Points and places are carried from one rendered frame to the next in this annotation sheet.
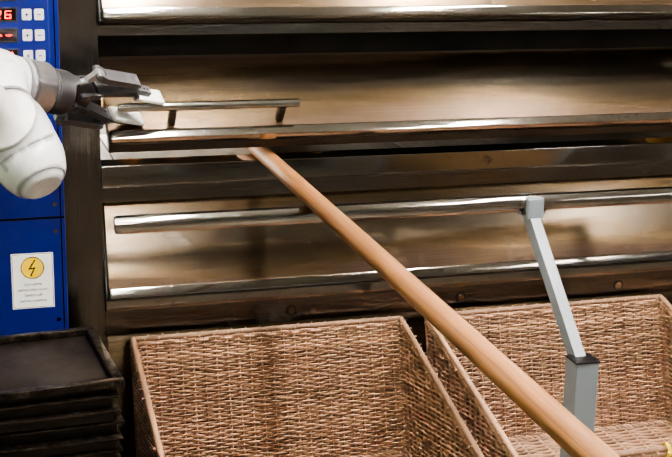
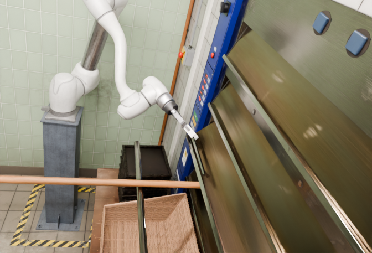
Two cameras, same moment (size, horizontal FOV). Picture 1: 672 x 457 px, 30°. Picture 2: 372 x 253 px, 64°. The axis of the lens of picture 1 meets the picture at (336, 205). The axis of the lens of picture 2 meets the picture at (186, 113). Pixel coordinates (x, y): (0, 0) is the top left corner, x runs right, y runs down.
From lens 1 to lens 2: 2.34 m
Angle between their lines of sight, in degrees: 82
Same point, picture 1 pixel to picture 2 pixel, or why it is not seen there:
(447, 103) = (236, 243)
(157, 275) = not seen: hidden behind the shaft
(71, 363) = (146, 170)
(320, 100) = (221, 186)
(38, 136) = (122, 103)
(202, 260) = (199, 195)
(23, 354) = (155, 161)
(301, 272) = (203, 231)
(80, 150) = not seen: hidden behind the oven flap
